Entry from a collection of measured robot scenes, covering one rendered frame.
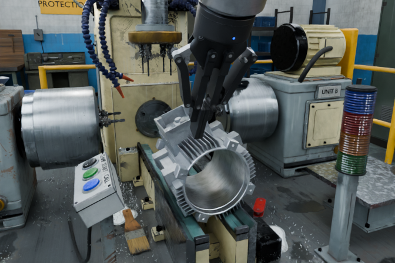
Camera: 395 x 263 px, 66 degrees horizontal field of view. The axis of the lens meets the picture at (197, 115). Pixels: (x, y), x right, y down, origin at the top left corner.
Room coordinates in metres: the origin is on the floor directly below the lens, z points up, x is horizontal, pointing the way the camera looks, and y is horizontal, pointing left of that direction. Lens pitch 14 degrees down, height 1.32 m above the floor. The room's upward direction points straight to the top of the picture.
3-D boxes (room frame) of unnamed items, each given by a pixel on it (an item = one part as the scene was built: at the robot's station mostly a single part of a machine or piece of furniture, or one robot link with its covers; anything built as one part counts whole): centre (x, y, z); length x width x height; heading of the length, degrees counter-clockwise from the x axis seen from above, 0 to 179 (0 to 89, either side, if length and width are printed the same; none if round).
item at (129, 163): (1.06, 0.26, 0.86); 0.07 x 0.06 x 0.12; 110
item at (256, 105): (1.15, -0.18, 1.04); 0.41 x 0.25 x 0.25; 110
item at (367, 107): (0.63, -0.34, 1.19); 0.06 x 0.06 x 0.04
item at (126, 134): (1.18, 0.18, 0.97); 0.30 x 0.11 x 0.34; 110
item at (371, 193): (0.83, -0.51, 0.86); 0.27 x 0.24 x 0.12; 110
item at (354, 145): (0.63, -0.34, 1.10); 0.06 x 0.06 x 0.04
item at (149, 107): (1.12, 0.16, 1.02); 0.15 x 0.02 x 0.15; 110
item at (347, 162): (0.63, -0.34, 1.05); 0.06 x 0.06 x 0.04
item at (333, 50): (1.22, -0.48, 1.16); 0.33 x 0.26 x 0.42; 110
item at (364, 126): (0.63, -0.34, 1.14); 0.06 x 0.06 x 0.04
